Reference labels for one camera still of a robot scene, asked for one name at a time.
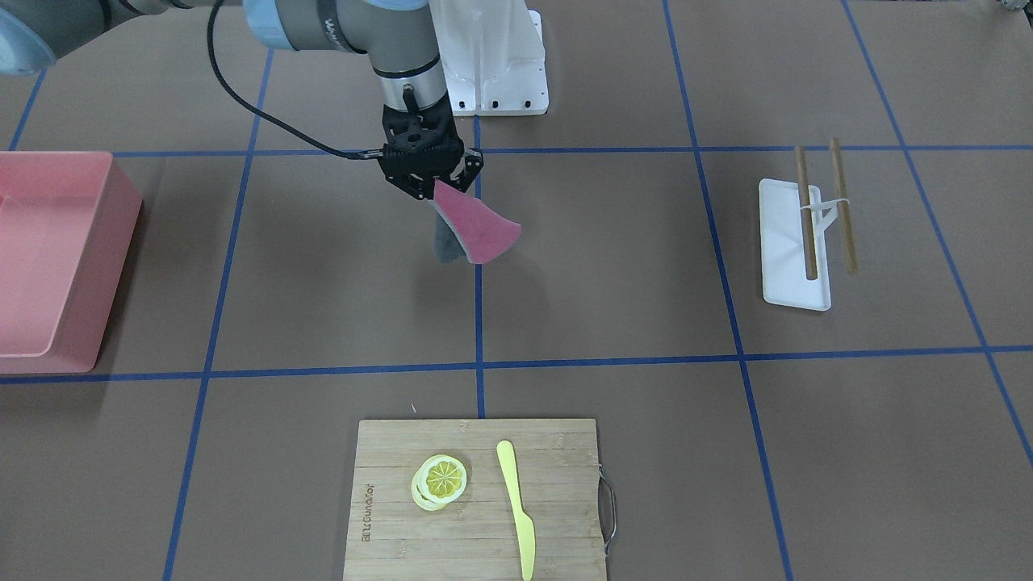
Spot yellow plastic knife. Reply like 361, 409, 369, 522
496, 439, 537, 580

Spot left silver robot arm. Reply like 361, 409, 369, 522
1, 1, 483, 201

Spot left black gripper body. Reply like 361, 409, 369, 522
378, 103, 467, 194

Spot yellow lemon slices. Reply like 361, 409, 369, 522
410, 454, 468, 512

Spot pink plastic bin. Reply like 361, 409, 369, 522
1, 152, 143, 374

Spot white rectangular tray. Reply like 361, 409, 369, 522
759, 179, 831, 311

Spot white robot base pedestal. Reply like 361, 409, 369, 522
429, 1, 550, 117

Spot pink and grey cloth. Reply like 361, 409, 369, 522
431, 180, 521, 265

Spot wooden chopstick rail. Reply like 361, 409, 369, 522
829, 137, 859, 275
794, 144, 818, 281

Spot wooden cutting board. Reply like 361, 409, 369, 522
342, 419, 609, 580

